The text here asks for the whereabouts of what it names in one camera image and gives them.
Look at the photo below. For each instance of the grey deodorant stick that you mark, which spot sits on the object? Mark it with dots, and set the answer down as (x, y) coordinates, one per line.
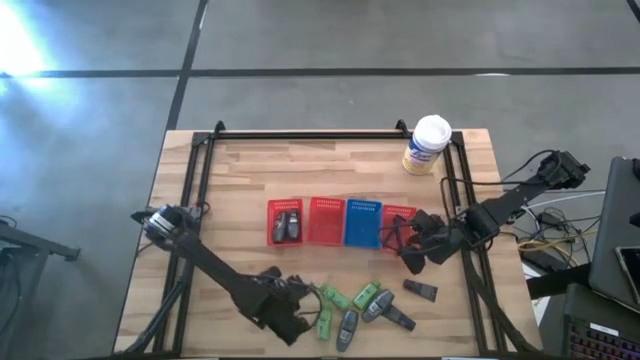
(378, 305)
(279, 226)
(347, 330)
(293, 223)

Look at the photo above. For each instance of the black laptop with keyboard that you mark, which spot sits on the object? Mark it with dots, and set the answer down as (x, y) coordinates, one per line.
(600, 340)

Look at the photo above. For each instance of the dark disposable razor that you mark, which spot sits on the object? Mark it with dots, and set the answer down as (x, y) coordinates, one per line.
(399, 236)

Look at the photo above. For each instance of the black metal table frame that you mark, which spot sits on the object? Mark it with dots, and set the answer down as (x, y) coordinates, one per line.
(310, 135)

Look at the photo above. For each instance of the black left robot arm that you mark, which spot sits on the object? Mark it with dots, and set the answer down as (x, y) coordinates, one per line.
(215, 265)

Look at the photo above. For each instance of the black power adapter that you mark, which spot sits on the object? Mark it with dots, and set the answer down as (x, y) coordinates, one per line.
(537, 258)

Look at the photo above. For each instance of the dark metal desk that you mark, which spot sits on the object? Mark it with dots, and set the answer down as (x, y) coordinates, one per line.
(35, 243)

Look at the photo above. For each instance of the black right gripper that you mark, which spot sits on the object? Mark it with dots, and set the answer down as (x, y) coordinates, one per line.
(437, 237)

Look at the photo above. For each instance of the green travel bottle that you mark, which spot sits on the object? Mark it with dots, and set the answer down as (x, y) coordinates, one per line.
(324, 326)
(366, 295)
(336, 297)

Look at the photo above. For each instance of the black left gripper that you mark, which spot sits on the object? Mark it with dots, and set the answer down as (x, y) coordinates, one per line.
(280, 315)

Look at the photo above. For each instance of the red plastic basket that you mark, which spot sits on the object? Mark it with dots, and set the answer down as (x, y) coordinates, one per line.
(325, 225)
(389, 211)
(285, 205)

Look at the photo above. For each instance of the blue plastic basket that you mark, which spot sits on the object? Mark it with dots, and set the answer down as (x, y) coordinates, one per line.
(362, 225)

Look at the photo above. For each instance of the smartphone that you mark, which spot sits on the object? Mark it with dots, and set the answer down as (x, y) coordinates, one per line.
(631, 272)

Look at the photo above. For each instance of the white wipes canister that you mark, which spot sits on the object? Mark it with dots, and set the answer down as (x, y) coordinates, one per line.
(425, 150)

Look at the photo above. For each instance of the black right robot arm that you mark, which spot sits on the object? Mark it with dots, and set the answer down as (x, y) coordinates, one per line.
(520, 195)

